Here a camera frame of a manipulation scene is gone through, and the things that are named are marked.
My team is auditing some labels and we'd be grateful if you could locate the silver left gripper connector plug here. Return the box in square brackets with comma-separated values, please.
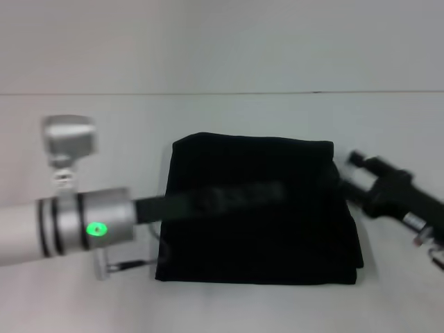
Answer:
[92, 248, 112, 281]

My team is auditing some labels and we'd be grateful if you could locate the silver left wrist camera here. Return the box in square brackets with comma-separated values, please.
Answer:
[40, 115, 99, 190]

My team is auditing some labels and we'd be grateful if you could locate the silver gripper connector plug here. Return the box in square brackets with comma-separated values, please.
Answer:
[92, 248, 112, 281]
[414, 227, 434, 247]

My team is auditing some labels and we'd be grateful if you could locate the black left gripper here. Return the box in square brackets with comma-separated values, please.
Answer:
[133, 179, 287, 225]

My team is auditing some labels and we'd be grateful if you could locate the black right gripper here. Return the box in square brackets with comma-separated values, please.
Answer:
[329, 149, 444, 242]

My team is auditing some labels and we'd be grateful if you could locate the black shirt with white print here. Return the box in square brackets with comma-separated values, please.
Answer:
[154, 131, 365, 286]

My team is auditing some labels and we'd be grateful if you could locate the thin right gripper cable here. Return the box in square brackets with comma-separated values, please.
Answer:
[428, 246, 444, 270]

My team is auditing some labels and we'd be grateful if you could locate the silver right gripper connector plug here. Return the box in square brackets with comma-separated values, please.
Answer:
[414, 227, 434, 247]

